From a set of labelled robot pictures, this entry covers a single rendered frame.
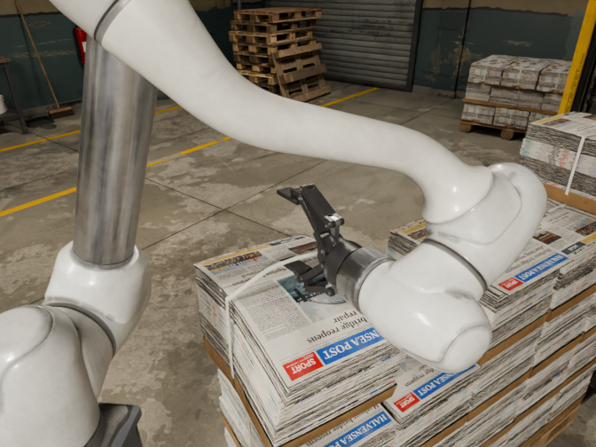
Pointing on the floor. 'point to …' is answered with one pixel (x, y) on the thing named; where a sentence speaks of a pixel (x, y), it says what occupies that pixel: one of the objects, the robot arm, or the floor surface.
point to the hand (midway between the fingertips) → (287, 226)
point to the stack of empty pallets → (269, 41)
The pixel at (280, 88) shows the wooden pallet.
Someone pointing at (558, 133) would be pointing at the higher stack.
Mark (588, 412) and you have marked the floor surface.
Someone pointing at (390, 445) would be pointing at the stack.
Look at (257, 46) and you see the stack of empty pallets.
